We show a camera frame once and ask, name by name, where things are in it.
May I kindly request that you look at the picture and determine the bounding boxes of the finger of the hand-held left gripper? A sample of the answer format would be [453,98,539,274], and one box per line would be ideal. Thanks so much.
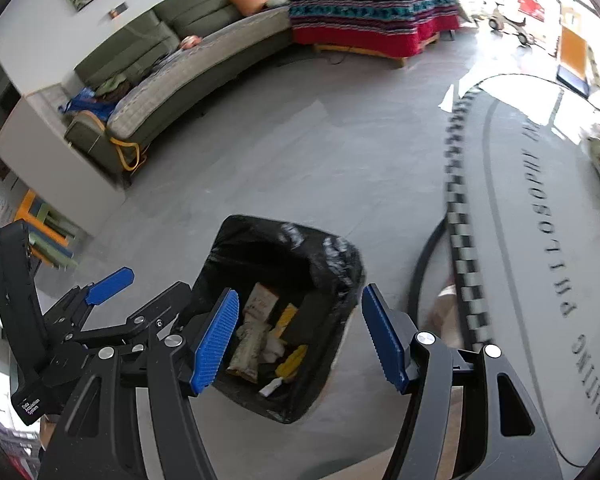
[40,266,136,346]
[72,281,193,361]

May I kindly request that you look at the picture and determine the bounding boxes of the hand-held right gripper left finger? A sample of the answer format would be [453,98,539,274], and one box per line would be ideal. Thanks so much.
[37,289,241,480]

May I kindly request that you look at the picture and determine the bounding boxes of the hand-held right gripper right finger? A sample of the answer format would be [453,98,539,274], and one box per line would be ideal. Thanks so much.
[361,284,563,480]

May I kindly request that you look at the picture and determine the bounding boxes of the brown snack wrapper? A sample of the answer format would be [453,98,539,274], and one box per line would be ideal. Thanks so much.
[226,322,272,382]

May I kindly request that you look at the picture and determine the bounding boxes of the white cloth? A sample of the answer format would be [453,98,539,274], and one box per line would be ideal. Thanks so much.
[260,332,288,363]

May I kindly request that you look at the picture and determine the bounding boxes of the white barcode snack wrapper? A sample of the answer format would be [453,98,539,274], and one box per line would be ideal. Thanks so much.
[242,282,281,322]

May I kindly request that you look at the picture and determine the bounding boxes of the pale yellow sponge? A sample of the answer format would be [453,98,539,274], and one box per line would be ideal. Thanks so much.
[271,304,301,341]

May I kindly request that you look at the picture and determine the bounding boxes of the bright yellow sponge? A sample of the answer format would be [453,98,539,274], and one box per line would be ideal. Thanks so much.
[275,344,309,378]

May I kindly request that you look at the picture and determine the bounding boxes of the black bag trash bin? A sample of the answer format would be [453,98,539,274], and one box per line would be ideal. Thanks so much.
[177,215,367,426]

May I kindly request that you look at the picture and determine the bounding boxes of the orange green step stool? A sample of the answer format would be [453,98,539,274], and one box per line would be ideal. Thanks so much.
[11,189,82,272]

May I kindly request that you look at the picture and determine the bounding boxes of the blue bag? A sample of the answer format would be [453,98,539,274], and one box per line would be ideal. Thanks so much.
[57,86,115,117]

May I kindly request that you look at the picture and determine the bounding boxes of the green clothes pile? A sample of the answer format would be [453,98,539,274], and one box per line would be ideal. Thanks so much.
[94,74,132,102]

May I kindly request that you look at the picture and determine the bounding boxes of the grey sofa seat mat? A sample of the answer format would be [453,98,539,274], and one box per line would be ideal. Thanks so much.
[106,10,295,142]

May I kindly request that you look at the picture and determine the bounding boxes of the green sofa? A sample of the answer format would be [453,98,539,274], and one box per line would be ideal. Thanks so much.
[62,0,303,188]

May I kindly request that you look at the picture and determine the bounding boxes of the white ride-on toy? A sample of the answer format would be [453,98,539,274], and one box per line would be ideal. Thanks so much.
[487,2,512,32]

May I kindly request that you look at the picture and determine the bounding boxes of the wooden children's slide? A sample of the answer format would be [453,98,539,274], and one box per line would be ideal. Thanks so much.
[554,5,595,97]

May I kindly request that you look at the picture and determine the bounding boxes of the yellow strap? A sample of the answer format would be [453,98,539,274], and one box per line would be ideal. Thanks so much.
[106,134,147,172]

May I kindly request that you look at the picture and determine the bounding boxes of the wooden furniture frame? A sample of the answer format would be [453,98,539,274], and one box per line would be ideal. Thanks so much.
[312,27,443,69]

